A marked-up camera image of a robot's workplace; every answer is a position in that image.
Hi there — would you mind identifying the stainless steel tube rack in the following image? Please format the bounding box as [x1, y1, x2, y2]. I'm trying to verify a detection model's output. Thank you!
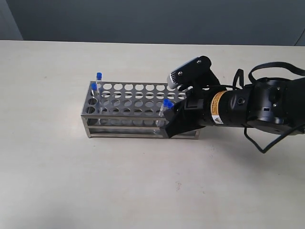
[81, 81, 186, 138]

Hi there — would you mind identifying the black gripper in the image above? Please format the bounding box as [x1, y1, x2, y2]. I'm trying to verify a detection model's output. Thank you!
[160, 69, 221, 138]

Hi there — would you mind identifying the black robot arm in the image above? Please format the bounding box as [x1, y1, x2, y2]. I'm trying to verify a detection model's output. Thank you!
[160, 70, 305, 138]

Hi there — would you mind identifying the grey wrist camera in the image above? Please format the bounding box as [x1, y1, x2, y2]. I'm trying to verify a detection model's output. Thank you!
[167, 56, 212, 89]

